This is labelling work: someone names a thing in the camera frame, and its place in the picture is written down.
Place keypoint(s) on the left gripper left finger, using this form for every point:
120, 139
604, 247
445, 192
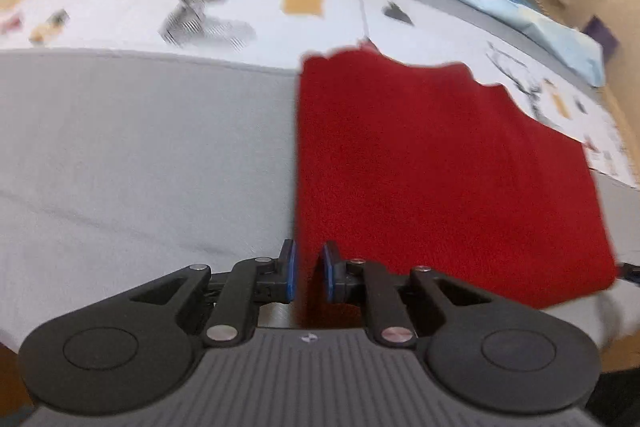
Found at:
240, 293

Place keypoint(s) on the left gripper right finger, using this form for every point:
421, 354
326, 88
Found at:
368, 286

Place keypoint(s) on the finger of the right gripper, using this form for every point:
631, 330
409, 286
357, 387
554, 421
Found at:
629, 273

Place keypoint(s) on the dark red knit sweater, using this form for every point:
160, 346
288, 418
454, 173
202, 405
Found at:
408, 166

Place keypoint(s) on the purple box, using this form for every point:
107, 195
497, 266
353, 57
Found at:
600, 33

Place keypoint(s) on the printed deer bed sheet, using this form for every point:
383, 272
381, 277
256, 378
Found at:
280, 33

